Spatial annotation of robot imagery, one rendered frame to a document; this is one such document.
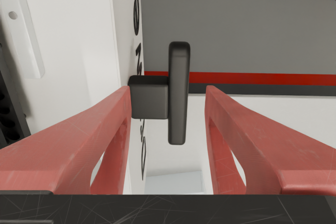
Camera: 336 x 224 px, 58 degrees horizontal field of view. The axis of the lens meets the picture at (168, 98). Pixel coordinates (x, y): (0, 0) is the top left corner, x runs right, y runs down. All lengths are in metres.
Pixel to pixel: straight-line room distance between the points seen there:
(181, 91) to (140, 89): 0.02
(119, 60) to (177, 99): 0.05
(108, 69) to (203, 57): 0.33
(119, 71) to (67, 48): 0.11
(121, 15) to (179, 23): 0.44
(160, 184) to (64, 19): 0.28
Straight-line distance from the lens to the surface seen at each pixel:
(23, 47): 0.26
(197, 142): 0.41
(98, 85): 0.16
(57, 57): 0.27
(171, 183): 0.45
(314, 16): 0.70
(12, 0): 0.25
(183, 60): 0.17
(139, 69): 0.23
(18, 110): 0.27
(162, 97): 0.18
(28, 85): 0.30
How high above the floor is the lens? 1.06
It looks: 54 degrees down
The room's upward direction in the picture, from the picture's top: 178 degrees counter-clockwise
